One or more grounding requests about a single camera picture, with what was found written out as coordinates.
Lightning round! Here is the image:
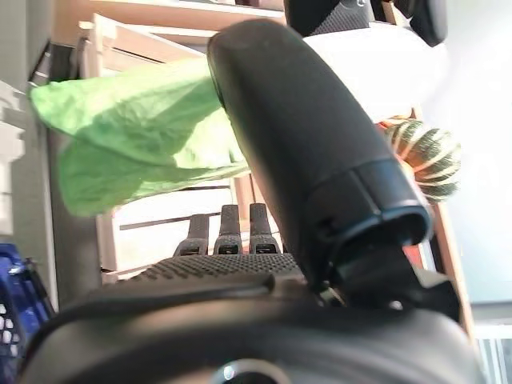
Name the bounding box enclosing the wooden display shelf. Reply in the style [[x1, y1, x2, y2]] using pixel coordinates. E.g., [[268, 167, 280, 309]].
[[23, 0, 289, 313]]

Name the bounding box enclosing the green striped pumpkin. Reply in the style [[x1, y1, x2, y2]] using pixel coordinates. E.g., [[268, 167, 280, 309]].
[[390, 119, 462, 204]]

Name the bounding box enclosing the orange pumpkin green stem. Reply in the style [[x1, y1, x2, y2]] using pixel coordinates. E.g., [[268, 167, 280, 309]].
[[375, 114, 415, 133]]

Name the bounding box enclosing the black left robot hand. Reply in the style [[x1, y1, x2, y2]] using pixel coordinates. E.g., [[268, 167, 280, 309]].
[[282, 0, 449, 48]]

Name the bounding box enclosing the blue plastic shopping basket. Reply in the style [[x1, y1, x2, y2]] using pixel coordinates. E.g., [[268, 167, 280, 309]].
[[0, 242, 55, 371]]

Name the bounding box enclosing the napa cabbage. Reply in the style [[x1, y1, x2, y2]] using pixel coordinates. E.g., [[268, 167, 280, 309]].
[[30, 22, 449, 219]]

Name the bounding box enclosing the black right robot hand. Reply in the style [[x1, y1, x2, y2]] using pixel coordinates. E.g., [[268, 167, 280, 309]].
[[18, 18, 487, 384]]

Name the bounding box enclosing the slatted wooden crate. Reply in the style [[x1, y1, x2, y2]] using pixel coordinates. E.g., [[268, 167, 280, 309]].
[[78, 11, 289, 281]]

